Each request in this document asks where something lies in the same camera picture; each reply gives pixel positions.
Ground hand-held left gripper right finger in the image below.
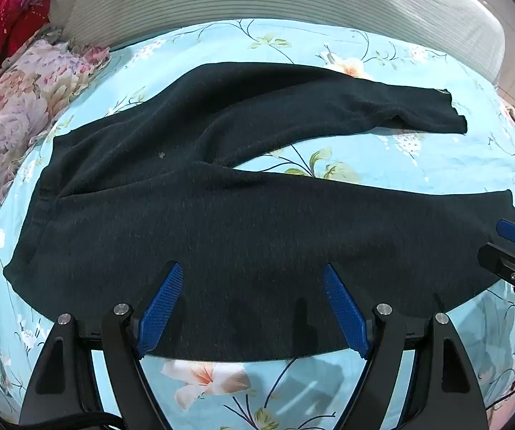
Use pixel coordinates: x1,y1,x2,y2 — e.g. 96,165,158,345
322,263,491,430

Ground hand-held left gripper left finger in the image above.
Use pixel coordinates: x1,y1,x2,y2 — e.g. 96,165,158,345
19,261,185,430

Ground black pants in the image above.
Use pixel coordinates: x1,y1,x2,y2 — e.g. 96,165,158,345
3,60,515,363

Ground pink floral pillow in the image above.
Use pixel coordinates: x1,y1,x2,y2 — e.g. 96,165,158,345
0,27,112,225

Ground blue floral bedsheet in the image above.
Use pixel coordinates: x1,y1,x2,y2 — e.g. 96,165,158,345
0,18,515,430

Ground red cloth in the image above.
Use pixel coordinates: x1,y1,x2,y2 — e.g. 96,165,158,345
0,0,56,95

